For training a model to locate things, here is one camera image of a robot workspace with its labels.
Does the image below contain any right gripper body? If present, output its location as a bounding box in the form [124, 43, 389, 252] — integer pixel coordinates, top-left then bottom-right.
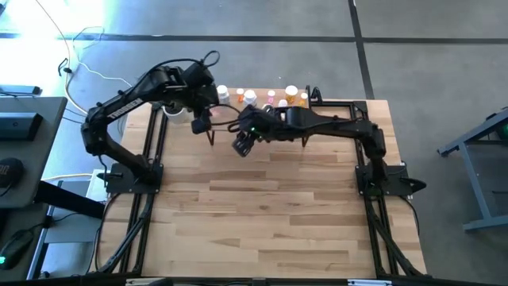
[231, 133, 255, 159]

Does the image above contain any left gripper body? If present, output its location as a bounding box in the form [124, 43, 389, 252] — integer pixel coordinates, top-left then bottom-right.
[190, 109, 213, 135]

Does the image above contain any large orange bottle white cap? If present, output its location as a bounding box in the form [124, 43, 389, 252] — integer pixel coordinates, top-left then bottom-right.
[284, 84, 299, 105]

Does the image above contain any snake plant in white pot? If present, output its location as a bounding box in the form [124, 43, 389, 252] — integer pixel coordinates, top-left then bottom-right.
[162, 101, 191, 125]

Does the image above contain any white box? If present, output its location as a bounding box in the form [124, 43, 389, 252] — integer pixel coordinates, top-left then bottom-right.
[86, 168, 114, 202]

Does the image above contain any black desk beam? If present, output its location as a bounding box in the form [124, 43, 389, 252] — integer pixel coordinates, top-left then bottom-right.
[34, 180, 106, 220]

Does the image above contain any grey desk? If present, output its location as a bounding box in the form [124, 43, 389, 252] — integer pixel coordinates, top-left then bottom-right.
[0, 96, 68, 210]

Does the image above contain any grey flat panel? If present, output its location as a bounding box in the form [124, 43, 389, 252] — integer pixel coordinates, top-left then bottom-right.
[42, 179, 105, 244]

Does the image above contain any black box on desk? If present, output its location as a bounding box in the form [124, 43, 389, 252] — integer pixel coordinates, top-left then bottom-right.
[0, 112, 44, 142]

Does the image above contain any black flat device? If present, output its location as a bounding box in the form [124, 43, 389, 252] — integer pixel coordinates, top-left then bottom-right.
[0, 84, 43, 96]

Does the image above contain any black round pad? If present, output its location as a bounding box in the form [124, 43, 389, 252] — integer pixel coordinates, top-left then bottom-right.
[0, 157, 25, 188]

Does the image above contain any black computer mouse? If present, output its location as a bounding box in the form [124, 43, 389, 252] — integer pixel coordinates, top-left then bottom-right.
[0, 229, 33, 272]

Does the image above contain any blue-grey metal stand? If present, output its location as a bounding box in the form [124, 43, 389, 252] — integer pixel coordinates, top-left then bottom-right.
[437, 107, 508, 234]

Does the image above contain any wooden shelf black metal frame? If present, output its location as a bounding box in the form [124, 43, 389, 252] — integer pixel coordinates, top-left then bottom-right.
[203, 82, 323, 148]

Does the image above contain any white cable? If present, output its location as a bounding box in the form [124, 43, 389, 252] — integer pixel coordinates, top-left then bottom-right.
[71, 25, 134, 88]

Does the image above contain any black aluminium table frame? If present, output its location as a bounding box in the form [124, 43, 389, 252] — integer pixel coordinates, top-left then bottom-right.
[94, 86, 428, 284]

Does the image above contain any short black cable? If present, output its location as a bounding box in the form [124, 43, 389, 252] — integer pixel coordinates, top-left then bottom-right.
[57, 57, 75, 77]

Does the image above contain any yellow cable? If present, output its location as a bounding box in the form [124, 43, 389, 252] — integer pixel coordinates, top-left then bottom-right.
[34, 0, 104, 119]

